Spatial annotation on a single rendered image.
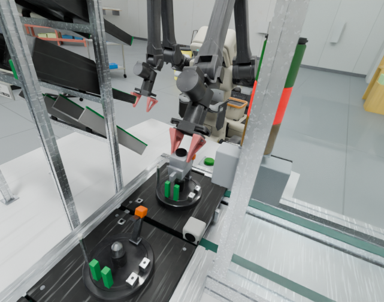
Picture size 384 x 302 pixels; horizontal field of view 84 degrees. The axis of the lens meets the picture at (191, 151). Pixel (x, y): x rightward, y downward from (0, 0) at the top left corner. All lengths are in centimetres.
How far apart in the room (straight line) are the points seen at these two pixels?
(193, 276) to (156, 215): 18
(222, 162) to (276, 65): 18
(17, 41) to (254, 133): 39
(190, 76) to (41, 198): 66
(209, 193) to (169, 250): 22
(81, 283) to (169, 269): 17
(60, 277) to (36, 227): 30
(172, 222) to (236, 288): 21
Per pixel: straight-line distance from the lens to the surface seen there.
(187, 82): 53
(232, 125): 156
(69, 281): 55
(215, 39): 67
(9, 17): 46
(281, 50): 27
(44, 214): 85
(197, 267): 55
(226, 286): 56
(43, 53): 54
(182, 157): 56
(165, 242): 56
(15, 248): 79
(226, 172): 38
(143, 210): 48
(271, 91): 28
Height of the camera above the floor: 143
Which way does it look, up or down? 32 degrees down
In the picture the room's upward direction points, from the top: 5 degrees clockwise
